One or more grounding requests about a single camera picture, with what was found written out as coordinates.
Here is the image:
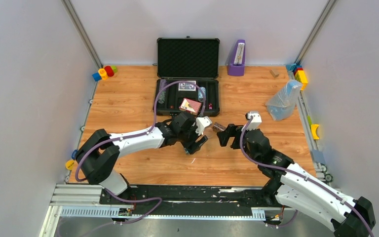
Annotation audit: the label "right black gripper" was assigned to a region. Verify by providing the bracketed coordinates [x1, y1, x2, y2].
[217, 124, 259, 165]

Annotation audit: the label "purple chip stack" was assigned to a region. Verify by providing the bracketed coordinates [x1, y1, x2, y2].
[159, 79, 167, 93]

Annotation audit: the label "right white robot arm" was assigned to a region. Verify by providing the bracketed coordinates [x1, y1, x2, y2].
[217, 124, 376, 237]

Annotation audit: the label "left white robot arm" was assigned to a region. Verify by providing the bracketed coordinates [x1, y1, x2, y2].
[74, 112, 212, 204]

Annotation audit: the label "black poker set case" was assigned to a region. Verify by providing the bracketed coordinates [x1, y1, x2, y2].
[154, 37, 220, 117]

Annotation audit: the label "brown chip stack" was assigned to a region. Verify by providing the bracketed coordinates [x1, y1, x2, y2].
[212, 122, 226, 133]

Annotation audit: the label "red playing card box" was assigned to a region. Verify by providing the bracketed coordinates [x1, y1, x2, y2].
[179, 98, 202, 116]

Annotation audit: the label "light blue chip stack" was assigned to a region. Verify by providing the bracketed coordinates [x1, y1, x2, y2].
[197, 87, 206, 103]

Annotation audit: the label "blue playing card deck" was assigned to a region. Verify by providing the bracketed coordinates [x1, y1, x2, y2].
[178, 80, 197, 91]

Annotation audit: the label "clear plastic bag blue contents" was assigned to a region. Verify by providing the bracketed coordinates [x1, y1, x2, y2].
[265, 79, 303, 121]

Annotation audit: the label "purple metronome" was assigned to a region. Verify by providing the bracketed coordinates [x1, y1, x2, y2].
[227, 39, 246, 77]

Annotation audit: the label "small wooden block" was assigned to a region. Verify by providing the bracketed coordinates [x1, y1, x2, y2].
[269, 69, 279, 78]

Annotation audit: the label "coloured toy blocks stack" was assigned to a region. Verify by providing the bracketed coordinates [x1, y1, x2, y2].
[285, 64, 308, 91]

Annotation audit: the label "coloured toy cylinders cluster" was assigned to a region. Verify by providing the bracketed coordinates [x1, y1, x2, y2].
[92, 66, 118, 82]

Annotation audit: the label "yellow blue round tags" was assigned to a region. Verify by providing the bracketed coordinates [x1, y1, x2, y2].
[65, 149, 78, 171]

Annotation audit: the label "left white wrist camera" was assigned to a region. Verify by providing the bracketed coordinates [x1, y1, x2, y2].
[195, 116, 212, 136]

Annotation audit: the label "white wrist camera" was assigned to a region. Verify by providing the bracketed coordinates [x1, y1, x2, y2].
[243, 111, 262, 131]
[195, 116, 212, 136]

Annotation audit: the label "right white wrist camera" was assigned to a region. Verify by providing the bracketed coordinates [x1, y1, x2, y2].
[243, 111, 262, 131]

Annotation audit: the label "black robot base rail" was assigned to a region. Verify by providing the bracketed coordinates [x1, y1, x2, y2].
[50, 185, 295, 223]

